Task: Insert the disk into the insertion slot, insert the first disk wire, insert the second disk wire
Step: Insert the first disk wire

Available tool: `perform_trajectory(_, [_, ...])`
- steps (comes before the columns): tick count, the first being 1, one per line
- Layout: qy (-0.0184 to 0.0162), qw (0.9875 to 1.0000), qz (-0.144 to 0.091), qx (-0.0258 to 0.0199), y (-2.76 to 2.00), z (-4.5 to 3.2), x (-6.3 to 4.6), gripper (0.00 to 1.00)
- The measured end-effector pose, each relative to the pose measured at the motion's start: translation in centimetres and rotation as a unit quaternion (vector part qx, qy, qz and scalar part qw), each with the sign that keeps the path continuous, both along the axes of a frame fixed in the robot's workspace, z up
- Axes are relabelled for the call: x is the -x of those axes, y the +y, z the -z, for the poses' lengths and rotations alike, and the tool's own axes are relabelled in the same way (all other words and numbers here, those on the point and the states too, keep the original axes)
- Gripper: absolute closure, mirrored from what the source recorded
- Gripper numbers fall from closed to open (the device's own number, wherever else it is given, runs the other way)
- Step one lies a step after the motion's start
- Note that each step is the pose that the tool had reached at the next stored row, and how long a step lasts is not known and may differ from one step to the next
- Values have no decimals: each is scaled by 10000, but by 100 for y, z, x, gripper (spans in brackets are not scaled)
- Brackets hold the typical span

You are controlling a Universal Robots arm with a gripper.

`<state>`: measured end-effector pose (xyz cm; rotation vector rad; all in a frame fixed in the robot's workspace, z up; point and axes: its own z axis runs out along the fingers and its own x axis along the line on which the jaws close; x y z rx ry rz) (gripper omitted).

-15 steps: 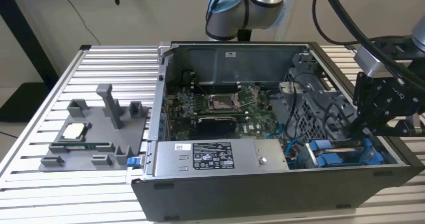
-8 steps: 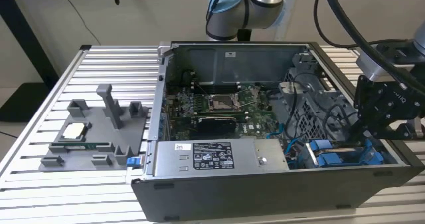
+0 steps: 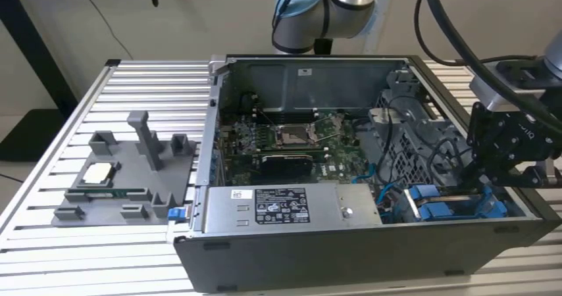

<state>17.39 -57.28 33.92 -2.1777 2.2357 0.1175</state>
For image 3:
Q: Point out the black stand with base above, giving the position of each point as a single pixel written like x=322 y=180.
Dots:
x=31 y=46

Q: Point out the silver power supply with label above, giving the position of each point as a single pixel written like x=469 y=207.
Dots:
x=229 y=210

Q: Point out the black table corner cap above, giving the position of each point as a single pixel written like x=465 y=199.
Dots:
x=114 y=62
x=461 y=62

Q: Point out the grey metal drive cage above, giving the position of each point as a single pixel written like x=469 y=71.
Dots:
x=396 y=138

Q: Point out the open black PC case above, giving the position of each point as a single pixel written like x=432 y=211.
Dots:
x=307 y=260

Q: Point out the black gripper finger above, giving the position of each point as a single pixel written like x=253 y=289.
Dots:
x=526 y=176
x=474 y=174

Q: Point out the white sticker in case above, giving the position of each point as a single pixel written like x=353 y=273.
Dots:
x=305 y=72

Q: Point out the black expansion slot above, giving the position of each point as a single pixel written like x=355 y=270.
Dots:
x=290 y=149

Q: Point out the green RAM stick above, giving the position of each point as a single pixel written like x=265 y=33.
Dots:
x=119 y=193

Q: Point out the blue disk bay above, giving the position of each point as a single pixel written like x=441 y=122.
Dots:
x=496 y=207

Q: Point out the black RAM slot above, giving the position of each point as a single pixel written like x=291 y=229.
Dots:
x=285 y=114

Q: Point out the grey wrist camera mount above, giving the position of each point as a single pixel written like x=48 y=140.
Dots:
x=492 y=92

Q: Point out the silver CPU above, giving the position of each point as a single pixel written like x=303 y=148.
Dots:
x=98 y=174

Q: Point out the blue connector block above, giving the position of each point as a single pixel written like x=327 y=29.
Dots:
x=175 y=214

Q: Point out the green motherboard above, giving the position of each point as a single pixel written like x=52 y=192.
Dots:
x=347 y=158

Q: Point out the grey parts rack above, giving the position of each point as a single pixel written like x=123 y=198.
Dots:
x=131 y=174

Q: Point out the hard disk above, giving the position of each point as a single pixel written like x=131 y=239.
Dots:
x=428 y=204

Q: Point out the black graphics card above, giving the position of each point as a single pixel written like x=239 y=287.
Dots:
x=283 y=164

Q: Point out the thin metal locking lever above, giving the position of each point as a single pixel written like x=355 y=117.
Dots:
x=266 y=117

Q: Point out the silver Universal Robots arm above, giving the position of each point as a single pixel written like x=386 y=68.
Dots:
x=307 y=16

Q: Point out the CPU socket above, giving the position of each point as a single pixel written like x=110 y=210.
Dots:
x=291 y=136

